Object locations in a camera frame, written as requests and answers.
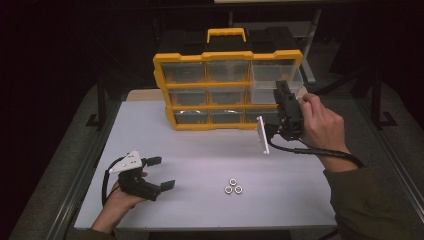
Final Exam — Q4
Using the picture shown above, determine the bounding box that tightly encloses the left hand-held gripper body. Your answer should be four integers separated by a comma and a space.
108, 150, 162, 202

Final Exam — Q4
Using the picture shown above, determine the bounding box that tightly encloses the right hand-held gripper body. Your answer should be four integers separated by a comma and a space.
256, 94, 305, 156

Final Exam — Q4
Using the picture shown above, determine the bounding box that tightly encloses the clear plastic drawer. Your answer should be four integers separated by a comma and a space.
249, 59, 305, 105

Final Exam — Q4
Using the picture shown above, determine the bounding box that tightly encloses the yellow black drawer organizer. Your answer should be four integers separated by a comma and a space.
152, 27, 304, 132

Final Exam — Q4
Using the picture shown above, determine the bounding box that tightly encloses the person's left hand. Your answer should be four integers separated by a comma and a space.
103, 171, 150, 218

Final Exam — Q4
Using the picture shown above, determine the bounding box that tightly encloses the person's right hand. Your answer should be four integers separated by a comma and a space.
297, 92, 353, 161

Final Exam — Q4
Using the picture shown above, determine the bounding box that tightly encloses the grey metal stand leg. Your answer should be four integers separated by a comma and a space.
299, 9, 324, 85

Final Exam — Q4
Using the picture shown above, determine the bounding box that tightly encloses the beige wooden board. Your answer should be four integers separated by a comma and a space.
126, 85, 309, 102

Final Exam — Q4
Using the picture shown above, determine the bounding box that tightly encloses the black metal stand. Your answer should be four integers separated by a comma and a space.
370, 66, 399, 132
85, 71, 108, 132

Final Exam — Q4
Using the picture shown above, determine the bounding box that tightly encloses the set of clear drawers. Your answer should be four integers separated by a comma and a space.
161, 60, 284, 125

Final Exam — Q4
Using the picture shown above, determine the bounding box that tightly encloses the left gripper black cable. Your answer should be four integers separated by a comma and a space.
101, 155, 127, 207

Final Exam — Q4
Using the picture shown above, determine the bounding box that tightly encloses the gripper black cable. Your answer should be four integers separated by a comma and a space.
266, 131, 365, 169
101, 155, 127, 207

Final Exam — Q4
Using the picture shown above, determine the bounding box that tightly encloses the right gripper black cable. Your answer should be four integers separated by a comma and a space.
266, 131, 365, 169

